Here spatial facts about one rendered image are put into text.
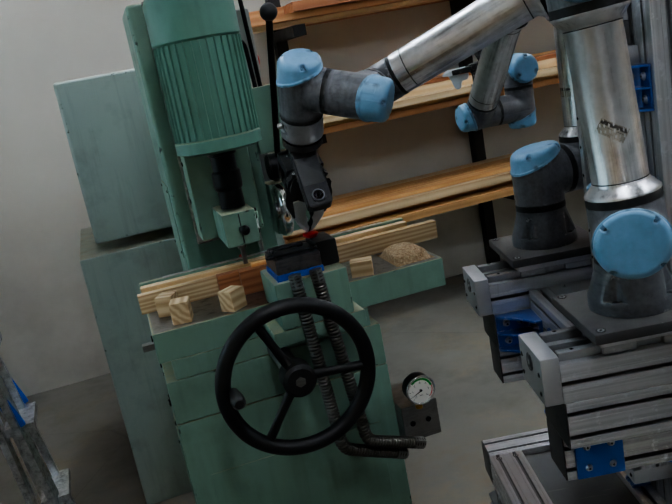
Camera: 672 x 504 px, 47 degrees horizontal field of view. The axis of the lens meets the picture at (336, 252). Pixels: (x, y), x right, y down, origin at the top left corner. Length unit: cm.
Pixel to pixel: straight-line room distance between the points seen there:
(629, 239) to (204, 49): 83
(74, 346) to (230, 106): 272
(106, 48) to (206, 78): 244
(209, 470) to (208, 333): 28
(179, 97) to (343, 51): 266
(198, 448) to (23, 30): 272
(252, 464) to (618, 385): 72
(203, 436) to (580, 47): 98
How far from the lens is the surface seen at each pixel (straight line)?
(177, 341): 150
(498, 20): 135
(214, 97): 152
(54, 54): 393
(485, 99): 202
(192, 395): 154
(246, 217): 158
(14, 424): 235
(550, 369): 139
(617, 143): 122
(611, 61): 121
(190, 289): 164
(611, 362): 143
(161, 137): 178
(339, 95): 127
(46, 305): 405
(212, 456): 159
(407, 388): 158
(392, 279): 157
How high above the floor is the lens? 134
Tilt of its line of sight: 14 degrees down
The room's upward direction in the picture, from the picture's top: 11 degrees counter-clockwise
